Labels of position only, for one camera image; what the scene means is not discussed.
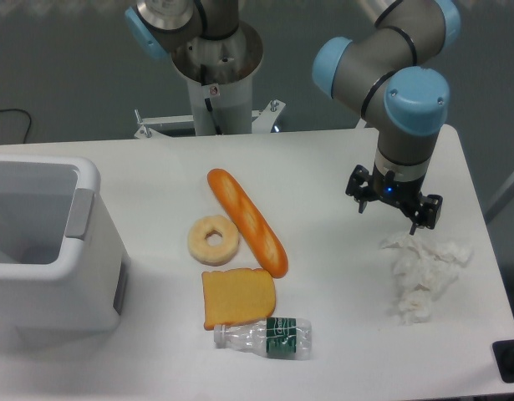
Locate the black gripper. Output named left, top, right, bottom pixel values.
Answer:
left=345, top=165, right=443, bottom=236

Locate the white plastic trash can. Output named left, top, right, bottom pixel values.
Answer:
left=0, top=154, right=130, bottom=340

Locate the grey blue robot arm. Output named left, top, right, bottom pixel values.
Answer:
left=125, top=1, right=461, bottom=229

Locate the crumpled white tissue paper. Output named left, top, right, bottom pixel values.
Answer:
left=380, top=232, right=473, bottom=325

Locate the orange baguette bread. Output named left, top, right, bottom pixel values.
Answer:
left=207, top=168, right=288, bottom=278

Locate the clear plastic bottle green label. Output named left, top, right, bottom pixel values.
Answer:
left=213, top=317, right=312, bottom=360

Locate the yellow toast slice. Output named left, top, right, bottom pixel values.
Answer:
left=201, top=268, right=276, bottom=330

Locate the black device at table edge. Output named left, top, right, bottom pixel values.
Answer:
left=492, top=340, right=514, bottom=383

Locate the white frame leg right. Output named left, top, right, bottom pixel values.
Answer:
left=483, top=171, right=514, bottom=224

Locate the white metal base bracket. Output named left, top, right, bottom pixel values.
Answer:
left=134, top=99, right=286, bottom=139

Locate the pale ring donut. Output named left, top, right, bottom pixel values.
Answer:
left=187, top=215, right=239, bottom=266

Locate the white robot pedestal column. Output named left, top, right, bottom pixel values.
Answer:
left=186, top=78, right=252, bottom=136

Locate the black cable on floor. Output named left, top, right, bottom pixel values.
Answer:
left=0, top=108, right=33, bottom=145

